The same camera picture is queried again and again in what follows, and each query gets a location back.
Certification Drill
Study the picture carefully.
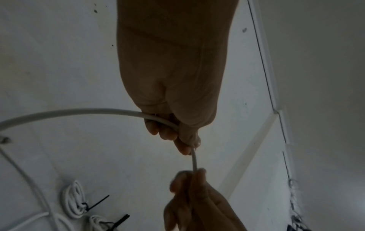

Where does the person's left hand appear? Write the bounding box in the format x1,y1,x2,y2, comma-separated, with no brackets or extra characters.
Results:
117,22,234,156

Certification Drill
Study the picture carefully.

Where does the person's right hand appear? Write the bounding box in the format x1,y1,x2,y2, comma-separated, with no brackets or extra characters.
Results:
163,168,249,231

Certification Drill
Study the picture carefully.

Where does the thick white cable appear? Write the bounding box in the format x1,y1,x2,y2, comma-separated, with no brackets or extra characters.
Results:
0,108,200,175

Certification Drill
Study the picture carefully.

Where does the person's left forearm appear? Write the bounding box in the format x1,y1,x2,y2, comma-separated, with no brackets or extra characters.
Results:
117,0,239,44

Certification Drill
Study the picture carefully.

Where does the black zip tie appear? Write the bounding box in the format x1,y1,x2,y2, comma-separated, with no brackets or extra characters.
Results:
81,195,111,213
100,213,130,231

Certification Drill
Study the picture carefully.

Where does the coiled white cable bundle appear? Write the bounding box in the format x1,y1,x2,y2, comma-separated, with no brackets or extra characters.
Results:
89,214,115,231
62,179,89,218

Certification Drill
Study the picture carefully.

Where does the thin white cable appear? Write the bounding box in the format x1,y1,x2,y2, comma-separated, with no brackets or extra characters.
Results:
0,148,68,231

